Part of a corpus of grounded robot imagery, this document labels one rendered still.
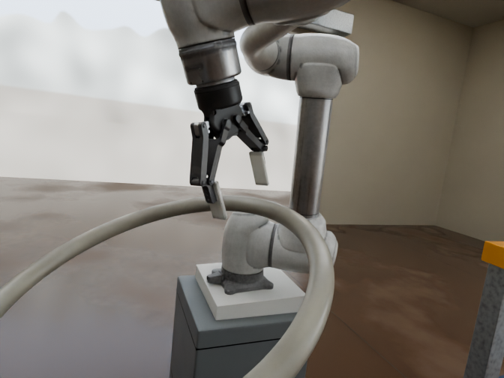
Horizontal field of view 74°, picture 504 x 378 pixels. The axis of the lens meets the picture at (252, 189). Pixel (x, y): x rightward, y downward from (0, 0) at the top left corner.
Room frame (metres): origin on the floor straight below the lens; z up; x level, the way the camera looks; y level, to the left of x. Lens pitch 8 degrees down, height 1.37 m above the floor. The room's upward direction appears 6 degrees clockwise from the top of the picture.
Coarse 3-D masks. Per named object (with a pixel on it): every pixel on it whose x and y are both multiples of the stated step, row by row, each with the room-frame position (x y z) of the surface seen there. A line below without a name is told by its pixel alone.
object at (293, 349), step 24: (144, 216) 0.63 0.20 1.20; (168, 216) 0.64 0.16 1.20; (264, 216) 0.57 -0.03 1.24; (288, 216) 0.51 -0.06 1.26; (72, 240) 0.57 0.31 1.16; (96, 240) 0.59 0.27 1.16; (312, 240) 0.43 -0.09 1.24; (48, 264) 0.52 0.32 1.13; (312, 264) 0.39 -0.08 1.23; (0, 288) 0.46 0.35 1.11; (24, 288) 0.47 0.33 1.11; (312, 288) 0.34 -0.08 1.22; (0, 312) 0.43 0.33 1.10; (312, 312) 0.31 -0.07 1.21; (288, 336) 0.29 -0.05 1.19; (312, 336) 0.29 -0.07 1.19; (264, 360) 0.27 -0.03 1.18; (288, 360) 0.27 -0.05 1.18
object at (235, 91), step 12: (228, 84) 0.53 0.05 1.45; (204, 96) 0.53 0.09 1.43; (216, 96) 0.52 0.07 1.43; (228, 96) 0.53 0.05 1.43; (240, 96) 0.55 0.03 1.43; (204, 108) 0.53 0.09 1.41; (216, 108) 0.53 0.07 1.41; (228, 108) 0.56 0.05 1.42; (240, 108) 0.59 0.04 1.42; (204, 120) 0.54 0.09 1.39; (216, 120) 0.54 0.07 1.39; (216, 132) 0.54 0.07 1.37; (228, 132) 0.56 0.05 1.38
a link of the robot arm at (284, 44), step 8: (280, 40) 0.99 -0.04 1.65; (288, 40) 1.00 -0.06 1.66; (280, 48) 0.99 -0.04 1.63; (288, 48) 0.99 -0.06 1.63; (280, 56) 0.99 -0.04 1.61; (288, 56) 0.99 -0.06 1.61; (280, 64) 1.00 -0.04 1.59; (288, 64) 1.00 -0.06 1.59; (256, 72) 1.02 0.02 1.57; (264, 72) 1.01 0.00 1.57; (272, 72) 1.01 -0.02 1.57; (280, 72) 1.01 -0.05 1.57; (288, 72) 1.01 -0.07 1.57
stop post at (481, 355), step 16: (496, 256) 1.21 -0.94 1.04; (496, 272) 1.22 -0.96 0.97; (496, 288) 1.21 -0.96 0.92; (480, 304) 1.25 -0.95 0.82; (496, 304) 1.20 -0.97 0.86; (480, 320) 1.24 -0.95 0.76; (496, 320) 1.18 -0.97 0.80; (480, 336) 1.23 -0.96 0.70; (496, 336) 1.19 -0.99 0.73; (480, 352) 1.21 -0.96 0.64; (496, 352) 1.19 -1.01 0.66; (480, 368) 1.20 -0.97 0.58; (496, 368) 1.20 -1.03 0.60
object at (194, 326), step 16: (176, 288) 1.26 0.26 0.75; (192, 288) 1.17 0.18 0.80; (176, 304) 1.24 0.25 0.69; (192, 304) 1.05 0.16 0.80; (176, 320) 1.21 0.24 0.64; (192, 320) 0.97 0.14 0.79; (208, 320) 0.96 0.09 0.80; (224, 320) 0.97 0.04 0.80; (240, 320) 0.98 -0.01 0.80; (256, 320) 1.00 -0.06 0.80; (272, 320) 1.01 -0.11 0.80; (288, 320) 1.02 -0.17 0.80; (176, 336) 1.19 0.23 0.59; (192, 336) 0.96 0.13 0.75; (208, 336) 0.92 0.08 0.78; (224, 336) 0.93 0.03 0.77; (240, 336) 0.95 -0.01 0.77; (256, 336) 0.97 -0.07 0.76; (272, 336) 0.99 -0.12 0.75; (176, 352) 1.16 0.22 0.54; (192, 352) 0.94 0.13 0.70; (208, 352) 0.92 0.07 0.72; (224, 352) 0.94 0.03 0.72; (240, 352) 0.96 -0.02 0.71; (256, 352) 0.98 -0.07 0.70; (176, 368) 1.14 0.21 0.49; (192, 368) 0.92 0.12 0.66; (208, 368) 0.92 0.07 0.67; (224, 368) 0.94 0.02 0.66; (240, 368) 0.96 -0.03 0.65; (304, 368) 1.05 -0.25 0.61
